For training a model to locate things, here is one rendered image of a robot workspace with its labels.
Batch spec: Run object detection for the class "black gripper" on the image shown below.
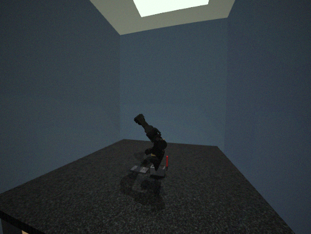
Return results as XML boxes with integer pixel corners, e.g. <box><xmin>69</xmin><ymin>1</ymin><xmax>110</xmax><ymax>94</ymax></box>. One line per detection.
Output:
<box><xmin>150</xmin><ymin>146</ymin><xmax>165</xmax><ymax>171</ymax></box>

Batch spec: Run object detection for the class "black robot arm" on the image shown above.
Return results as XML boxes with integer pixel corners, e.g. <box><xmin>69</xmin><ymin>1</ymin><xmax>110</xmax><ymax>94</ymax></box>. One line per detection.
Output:
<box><xmin>134</xmin><ymin>114</ymin><xmax>167</xmax><ymax>155</ymax></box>

